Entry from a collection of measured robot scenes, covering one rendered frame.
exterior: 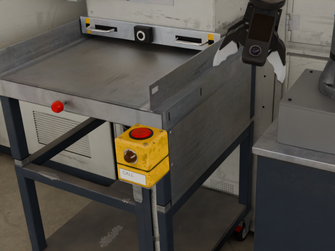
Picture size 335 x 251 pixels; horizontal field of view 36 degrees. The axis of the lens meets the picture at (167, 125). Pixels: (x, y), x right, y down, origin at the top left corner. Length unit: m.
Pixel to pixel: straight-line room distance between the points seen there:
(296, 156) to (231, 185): 0.89
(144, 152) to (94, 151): 1.45
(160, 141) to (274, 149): 0.36
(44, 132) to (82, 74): 1.13
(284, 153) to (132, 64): 0.56
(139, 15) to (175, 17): 0.14
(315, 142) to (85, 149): 1.43
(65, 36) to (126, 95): 0.52
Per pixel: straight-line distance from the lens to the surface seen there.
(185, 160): 1.45
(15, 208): 2.49
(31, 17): 1.93
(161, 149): 1.03
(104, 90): 1.39
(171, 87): 1.31
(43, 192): 2.55
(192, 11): 1.59
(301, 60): 1.76
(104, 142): 2.36
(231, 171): 2.08
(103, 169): 2.45
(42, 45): 1.72
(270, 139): 1.32
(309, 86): 1.34
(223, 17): 1.61
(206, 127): 1.52
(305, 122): 1.26
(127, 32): 1.73
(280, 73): 1.09
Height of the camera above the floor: 1.38
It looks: 27 degrees down
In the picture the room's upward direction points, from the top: 3 degrees counter-clockwise
